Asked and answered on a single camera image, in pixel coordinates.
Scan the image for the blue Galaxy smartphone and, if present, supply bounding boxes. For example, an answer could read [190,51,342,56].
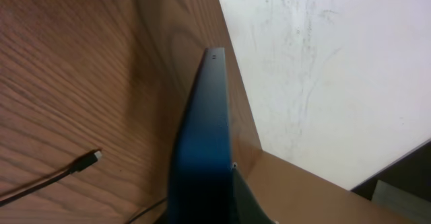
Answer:
[167,48,232,224]

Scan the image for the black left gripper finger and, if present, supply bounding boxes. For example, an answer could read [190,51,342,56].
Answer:
[232,163,277,224]

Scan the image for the black USB charging cable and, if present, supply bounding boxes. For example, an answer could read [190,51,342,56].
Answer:
[0,149,169,224]

